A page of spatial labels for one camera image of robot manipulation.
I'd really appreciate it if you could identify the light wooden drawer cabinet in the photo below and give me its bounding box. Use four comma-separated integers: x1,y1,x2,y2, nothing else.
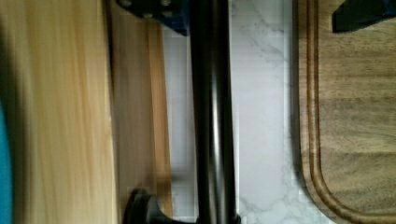
1,0,173,224

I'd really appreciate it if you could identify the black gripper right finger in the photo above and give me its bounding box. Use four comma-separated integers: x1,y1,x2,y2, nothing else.
332,0,396,33

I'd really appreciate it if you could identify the dark wooden cutting board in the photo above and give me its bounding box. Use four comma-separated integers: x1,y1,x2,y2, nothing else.
292,0,395,224

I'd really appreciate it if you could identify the blue object on cabinet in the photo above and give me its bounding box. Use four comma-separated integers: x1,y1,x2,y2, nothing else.
0,109,13,224

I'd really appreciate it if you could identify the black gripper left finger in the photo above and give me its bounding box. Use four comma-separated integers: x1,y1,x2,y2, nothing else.
115,0,189,36

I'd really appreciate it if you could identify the black drawer handle bar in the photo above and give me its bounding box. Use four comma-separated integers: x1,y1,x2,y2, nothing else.
122,0,241,224

